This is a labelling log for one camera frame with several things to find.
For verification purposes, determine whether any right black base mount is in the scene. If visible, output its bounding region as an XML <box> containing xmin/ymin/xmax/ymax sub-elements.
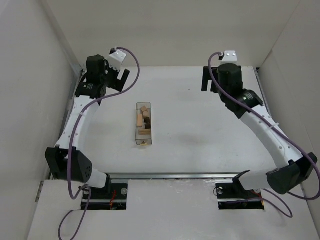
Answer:
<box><xmin>213</xmin><ymin>182</ymin><xmax>265</xmax><ymax>210</ymax></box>

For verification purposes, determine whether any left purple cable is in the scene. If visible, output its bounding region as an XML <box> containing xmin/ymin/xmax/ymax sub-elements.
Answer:
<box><xmin>58</xmin><ymin>46</ymin><xmax>141</xmax><ymax>240</ymax></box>

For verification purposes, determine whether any light wood cube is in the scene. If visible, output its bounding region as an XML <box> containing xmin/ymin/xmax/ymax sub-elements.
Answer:
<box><xmin>140</xmin><ymin>106</ymin><xmax>148</xmax><ymax>113</ymax></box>

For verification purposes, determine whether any light wood rounded block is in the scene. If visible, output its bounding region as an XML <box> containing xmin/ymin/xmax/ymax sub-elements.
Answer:
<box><xmin>142</xmin><ymin>112</ymin><xmax>150</xmax><ymax>118</ymax></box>

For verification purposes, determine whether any metal rail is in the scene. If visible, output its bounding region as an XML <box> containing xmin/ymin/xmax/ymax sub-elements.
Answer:
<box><xmin>49</xmin><ymin>172</ymin><xmax>276</xmax><ymax>181</ymax></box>

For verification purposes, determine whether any light wood notched block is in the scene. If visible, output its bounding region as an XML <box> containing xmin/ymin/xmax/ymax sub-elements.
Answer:
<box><xmin>138</xmin><ymin>128</ymin><xmax>151</xmax><ymax>135</ymax></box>

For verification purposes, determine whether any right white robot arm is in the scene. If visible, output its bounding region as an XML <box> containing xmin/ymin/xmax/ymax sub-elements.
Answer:
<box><xmin>201</xmin><ymin>62</ymin><xmax>320</xmax><ymax>195</ymax></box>

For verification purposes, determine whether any clear plastic box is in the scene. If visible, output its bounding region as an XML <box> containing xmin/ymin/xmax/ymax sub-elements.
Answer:
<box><xmin>135</xmin><ymin>102</ymin><xmax>152</xmax><ymax>146</ymax></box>

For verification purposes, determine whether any purple cable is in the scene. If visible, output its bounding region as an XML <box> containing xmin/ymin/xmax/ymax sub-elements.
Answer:
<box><xmin>58</xmin><ymin>46</ymin><xmax>141</xmax><ymax>240</ymax></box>
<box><xmin>208</xmin><ymin>51</ymin><xmax>320</xmax><ymax>219</ymax></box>

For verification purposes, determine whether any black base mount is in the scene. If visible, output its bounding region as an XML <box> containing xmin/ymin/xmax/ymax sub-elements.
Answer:
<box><xmin>213</xmin><ymin>182</ymin><xmax>265</xmax><ymax>210</ymax></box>
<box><xmin>80</xmin><ymin>182</ymin><xmax>128</xmax><ymax>211</ymax></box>

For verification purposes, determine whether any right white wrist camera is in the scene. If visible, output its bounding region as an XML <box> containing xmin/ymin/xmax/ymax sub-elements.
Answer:
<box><xmin>221</xmin><ymin>50</ymin><xmax>238</xmax><ymax>63</ymax></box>

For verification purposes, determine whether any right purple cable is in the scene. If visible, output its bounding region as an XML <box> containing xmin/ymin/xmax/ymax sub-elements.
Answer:
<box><xmin>208</xmin><ymin>51</ymin><xmax>320</xmax><ymax>219</ymax></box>

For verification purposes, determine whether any dark brown notched block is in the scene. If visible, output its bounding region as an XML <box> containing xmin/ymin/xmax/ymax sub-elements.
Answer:
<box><xmin>144</xmin><ymin>117</ymin><xmax>151</xmax><ymax>130</ymax></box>

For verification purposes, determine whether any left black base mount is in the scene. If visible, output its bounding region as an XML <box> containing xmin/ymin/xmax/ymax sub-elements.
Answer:
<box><xmin>80</xmin><ymin>182</ymin><xmax>128</xmax><ymax>211</ymax></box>

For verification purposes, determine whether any tall light wood block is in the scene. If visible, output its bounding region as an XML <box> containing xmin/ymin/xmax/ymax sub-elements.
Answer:
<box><xmin>136</xmin><ymin>113</ymin><xmax>143</xmax><ymax>128</ymax></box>

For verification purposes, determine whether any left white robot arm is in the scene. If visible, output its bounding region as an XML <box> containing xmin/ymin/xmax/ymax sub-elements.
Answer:
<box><xmin>45</xmin><ymin>50</ymin><xmax>130</xmax><ymax>189</ymax></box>

